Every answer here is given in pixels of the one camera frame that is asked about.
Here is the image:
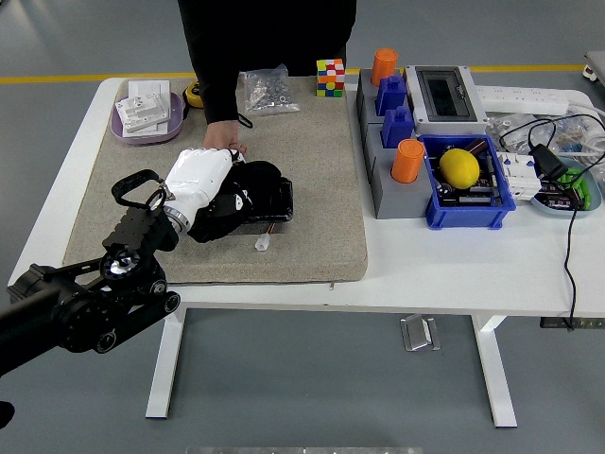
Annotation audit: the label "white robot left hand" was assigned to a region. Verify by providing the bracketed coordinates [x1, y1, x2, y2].
[164, 147, 256, 220]

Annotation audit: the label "person's right hand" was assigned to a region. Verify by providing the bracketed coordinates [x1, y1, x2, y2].
[201, 118, 249, 165]

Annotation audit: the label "black rag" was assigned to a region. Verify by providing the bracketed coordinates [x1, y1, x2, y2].
[186, 160, 285, 245]

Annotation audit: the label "black rectangular panel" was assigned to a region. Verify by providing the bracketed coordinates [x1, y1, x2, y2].
[226, 173, 294, 236]

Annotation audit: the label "purple oval tray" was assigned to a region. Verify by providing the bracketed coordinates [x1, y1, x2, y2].
[110, 92, 185, 146]

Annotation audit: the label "yellow tape measure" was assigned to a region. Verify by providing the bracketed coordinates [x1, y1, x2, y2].
[181, 79, 205, 110]

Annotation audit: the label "clear bag of screws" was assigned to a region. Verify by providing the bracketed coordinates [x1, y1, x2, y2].
[238, 63, 302, 117]

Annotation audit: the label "silver metal block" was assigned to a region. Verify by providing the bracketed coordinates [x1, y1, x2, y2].
[114, 93, 170, 133]

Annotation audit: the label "white square plate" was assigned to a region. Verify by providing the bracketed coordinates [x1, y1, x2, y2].
[123, 79, 172, 139]

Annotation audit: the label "grey-brown mat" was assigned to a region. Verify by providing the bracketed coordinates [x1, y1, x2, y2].
[62, 75, 370, 288]

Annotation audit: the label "person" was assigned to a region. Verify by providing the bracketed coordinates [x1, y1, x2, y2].
[177, 0, 358, 79]

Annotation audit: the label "colourful puzzle cube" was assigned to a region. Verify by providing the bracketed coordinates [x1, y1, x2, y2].
[315, 58, 345, 98]

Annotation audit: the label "blue plastic block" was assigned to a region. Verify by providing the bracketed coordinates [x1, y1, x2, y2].
[381, 106, 417, 150]
[375, 74, 408, 117]

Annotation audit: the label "orange cylinder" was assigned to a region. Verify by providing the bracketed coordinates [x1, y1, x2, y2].
[390, 138, 426, 184]
[371, 47, 399, 88]

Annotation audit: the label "white table leg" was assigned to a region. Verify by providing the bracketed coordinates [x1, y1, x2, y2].
[145, 306, 188, 420]
[470, 314, 519, 429]

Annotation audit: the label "white electrical distribution box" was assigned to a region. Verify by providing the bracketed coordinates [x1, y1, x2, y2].
[404, 64, 491, 137]

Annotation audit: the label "yellow lemon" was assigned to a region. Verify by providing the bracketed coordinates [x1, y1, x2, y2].
[439, 148, 481, 190]

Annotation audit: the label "blue plastic bin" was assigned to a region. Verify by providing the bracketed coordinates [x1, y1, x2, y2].
[418, 133, 517, 231]

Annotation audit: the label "silver floor socket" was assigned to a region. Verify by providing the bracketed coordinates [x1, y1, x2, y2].
[399, 314, 441, 353]

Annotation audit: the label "metal screwdriver bit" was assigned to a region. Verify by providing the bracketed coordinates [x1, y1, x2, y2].
[485, 154, 502, 207]

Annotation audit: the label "clear plastic bags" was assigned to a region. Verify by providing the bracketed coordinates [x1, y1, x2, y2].
[486, 111, 605, 160]

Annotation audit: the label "white power strip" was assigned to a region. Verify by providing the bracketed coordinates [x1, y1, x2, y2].
[475, 84, 571, 117]

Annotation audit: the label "white circuit breaker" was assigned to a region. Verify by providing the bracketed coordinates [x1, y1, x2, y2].
[495, 150, 543, 201]

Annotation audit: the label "black power adapter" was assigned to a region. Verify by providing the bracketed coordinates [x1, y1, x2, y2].
[527, 144, 569, 181]

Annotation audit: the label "green plastic connectors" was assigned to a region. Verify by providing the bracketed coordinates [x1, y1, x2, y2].
[555, 167, 595, 209]

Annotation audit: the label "light blue dish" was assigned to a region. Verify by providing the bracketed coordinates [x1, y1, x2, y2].
[528, 158, 604, 219]

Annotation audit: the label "white cart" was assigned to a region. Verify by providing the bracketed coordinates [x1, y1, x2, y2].
[581, 49, 605, 91]

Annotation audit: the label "table control box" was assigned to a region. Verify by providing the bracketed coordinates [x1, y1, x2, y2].
[540, 316, 605, 331]

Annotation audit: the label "white plug with wires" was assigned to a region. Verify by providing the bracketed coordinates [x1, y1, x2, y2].
[254, 221, 278, 252]

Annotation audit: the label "black power cable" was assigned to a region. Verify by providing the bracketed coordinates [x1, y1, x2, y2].
[498, 109, 605, 332]

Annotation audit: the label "white cable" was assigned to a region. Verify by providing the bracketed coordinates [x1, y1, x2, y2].
[564, 101, 605, 165]

